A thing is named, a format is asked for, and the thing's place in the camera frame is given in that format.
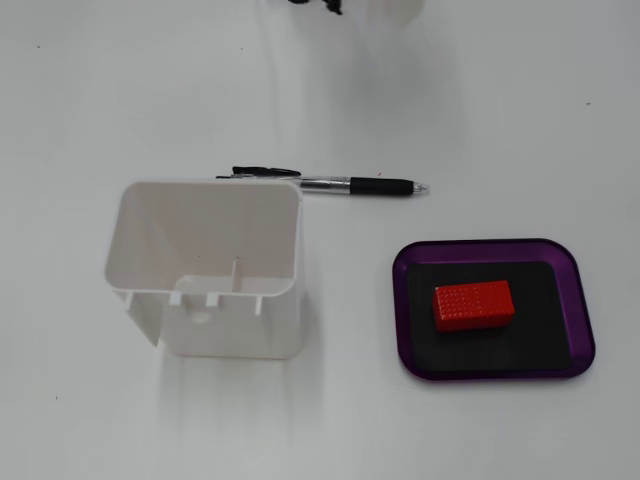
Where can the red rectangular cube block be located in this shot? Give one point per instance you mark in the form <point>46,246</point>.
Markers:
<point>472,306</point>

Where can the white plastic open box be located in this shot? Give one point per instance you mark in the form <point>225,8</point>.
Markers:
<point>280,325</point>

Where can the black and clear pen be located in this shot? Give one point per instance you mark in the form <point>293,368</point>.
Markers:
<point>375,186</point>

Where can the black mat in tray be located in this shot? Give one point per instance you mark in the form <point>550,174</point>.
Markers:
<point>530,350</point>

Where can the purple metal tray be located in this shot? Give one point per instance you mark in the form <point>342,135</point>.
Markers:
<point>575,310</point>

